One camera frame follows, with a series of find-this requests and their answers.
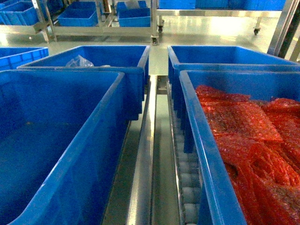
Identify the blue bin with clear bags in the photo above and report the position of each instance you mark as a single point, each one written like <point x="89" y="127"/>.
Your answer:
<point x="132" y="60"/>

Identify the blue bin back right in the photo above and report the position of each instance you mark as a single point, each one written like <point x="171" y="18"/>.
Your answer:
<point x="219" y="58"/>

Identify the steel roller shelf rack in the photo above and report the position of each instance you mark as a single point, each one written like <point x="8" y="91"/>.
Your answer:
<point x="145" y="187"/>

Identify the blue bin front left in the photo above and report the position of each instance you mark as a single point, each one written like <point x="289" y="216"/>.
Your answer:
<point x="61" y="134"/>

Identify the blue bin on cart right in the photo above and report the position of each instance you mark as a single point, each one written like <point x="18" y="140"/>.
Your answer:
<point x="136" y="17"/>

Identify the blue bin on cart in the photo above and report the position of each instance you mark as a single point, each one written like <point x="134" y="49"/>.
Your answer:
<point x="79" y="14"/>
<point x="136" y="17"/>

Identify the blue bin with red bags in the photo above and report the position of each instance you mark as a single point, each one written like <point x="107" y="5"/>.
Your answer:
<point x="219" y="204"/>

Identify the blue bin far left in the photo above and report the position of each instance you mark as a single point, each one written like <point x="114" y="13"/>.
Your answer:
<point x="12" y="57"/>

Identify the clear plastic bags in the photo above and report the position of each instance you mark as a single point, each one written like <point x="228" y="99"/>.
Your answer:
<point x="79" y="62"/>

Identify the red bubble wrap bags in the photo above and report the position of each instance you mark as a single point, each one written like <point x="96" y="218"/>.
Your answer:
<point x="259" y="143"/>

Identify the steel cart with casters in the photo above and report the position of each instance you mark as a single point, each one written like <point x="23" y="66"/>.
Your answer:
<point x="47" y="25"/>

